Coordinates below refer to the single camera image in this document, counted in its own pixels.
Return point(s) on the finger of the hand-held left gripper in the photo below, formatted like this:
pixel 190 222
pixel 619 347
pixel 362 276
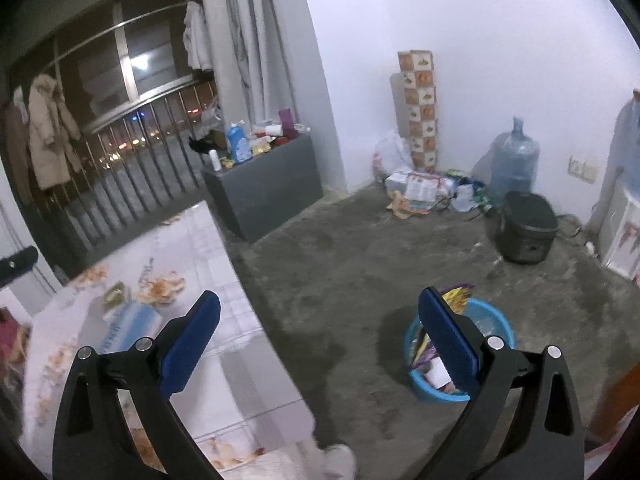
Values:
pixel 17 262

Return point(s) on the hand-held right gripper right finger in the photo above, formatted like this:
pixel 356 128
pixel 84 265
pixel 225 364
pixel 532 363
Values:
pixel 447 345

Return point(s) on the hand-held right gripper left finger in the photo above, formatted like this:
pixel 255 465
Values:
pixel 192 340

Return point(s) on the blue plastic wastebasket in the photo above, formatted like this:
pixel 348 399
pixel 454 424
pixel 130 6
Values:
pixel 487 320

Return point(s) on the blue tissue pack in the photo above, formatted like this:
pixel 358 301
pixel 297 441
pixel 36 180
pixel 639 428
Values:
pixel 130 325

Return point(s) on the floral checked tablecloth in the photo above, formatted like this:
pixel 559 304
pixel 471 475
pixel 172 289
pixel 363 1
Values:
pixel 240 385

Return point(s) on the brown hanging coat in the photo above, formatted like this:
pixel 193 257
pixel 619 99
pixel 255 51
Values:
pixel 15 150

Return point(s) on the beige hanging coat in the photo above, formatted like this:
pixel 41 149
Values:
pixel 50 135

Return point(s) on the black rice cooker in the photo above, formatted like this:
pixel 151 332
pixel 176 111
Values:
pixel 525 230

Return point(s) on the clear plastic jug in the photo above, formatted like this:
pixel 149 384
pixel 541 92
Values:
pixel 463 199

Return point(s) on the white fluffy rug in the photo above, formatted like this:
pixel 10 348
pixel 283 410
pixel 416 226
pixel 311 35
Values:
pixel 270 465

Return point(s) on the pile of paper packets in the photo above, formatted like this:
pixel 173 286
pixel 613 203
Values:
pixel 420 190

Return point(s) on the person's white shoe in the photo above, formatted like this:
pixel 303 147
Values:
pixel 340 462

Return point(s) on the grey cabinet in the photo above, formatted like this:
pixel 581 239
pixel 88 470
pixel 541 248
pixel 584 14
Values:
pixel 270 185

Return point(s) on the white roll-on bottle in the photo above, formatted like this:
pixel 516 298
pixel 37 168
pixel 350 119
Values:
pixel 215 160

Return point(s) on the large blue water jug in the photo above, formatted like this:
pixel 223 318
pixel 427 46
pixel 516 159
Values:
pixel 515 160

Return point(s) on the white plastic shopping bag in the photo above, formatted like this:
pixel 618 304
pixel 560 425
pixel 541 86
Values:
pixel 392 155

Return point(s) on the blue detergent bottle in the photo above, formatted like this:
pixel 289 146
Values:
pixel 239 145

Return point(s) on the white water dispenser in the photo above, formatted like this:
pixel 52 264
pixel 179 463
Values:
pixel 620 240

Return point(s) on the metal balcony railing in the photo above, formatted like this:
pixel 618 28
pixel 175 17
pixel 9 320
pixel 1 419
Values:
pixel 150 95

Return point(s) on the purple box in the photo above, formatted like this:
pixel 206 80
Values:
pixel 286 125

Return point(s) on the patterned rolled mat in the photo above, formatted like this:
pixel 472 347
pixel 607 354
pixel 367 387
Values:
pixel 419 110

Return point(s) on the white hanging garment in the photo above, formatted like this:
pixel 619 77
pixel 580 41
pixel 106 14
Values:
pixel 197 35

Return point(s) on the grey curtain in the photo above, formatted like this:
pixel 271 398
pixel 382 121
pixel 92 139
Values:
pixel 255 35

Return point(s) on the wall socket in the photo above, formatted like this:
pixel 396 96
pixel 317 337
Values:
pixel 582 167

